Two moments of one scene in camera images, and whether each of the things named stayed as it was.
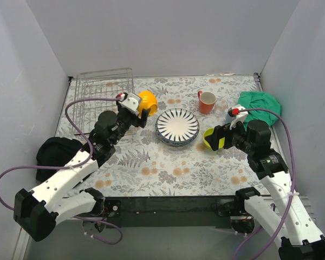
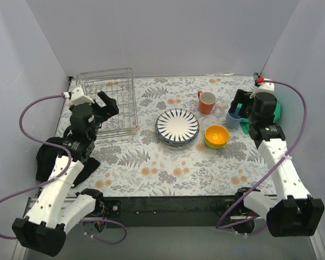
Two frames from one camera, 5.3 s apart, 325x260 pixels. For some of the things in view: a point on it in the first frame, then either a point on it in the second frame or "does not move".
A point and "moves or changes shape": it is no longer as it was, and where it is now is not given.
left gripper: (135, 119) -> (102, 109)
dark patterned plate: (178, 143) does not move
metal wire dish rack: (96, 93) does not move
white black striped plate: (177, 125) does not move
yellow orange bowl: (148, 101) moves or changes shape
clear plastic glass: (221, 106) does not move
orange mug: (206, 102) does not move
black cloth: (55, 151) does not move
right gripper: (223, 136) -> (245, 105)
